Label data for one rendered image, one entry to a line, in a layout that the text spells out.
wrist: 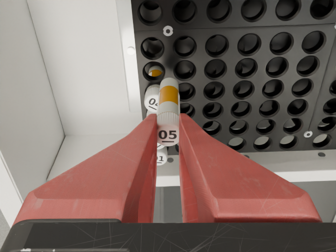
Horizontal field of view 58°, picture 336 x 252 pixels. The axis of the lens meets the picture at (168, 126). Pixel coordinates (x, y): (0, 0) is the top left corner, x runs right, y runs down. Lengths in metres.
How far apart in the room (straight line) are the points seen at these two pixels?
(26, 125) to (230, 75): 0.14
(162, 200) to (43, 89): 1.09
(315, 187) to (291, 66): 0.36
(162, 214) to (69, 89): 1.03
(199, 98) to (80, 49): 0.11
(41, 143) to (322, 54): 0.20
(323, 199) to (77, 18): 0.42
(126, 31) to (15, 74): 0.08
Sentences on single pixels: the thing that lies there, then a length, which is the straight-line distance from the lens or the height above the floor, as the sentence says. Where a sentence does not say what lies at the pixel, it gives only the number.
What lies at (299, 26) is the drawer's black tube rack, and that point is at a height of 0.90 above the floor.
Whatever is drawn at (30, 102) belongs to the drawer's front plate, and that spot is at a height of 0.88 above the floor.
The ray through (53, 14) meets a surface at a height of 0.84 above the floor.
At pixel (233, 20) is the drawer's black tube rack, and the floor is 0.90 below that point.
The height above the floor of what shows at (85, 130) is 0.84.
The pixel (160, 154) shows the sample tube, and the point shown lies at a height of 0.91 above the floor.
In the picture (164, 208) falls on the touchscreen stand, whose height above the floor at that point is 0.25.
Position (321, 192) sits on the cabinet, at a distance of 0.52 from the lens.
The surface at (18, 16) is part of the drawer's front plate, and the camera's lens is 0.24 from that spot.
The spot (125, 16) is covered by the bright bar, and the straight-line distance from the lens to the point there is 0.22.
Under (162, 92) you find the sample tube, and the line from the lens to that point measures 0.15.
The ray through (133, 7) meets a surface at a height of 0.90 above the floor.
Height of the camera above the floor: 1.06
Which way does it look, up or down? 55 degrees down
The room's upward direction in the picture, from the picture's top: 178 degrees clockwise
